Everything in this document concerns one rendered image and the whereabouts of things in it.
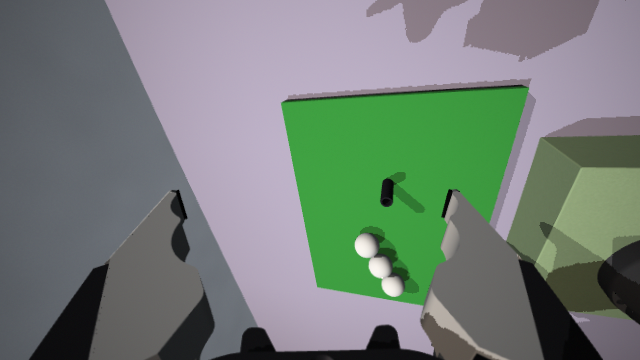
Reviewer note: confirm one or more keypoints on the green golf mat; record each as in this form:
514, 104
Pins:
349, 151

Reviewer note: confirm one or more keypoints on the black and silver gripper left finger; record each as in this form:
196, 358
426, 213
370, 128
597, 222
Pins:
144, 303

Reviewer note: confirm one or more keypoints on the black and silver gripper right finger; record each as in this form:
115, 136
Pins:
486, 303

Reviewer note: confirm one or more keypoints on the white ball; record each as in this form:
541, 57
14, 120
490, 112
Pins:
393, 285
380, 265
367, 245

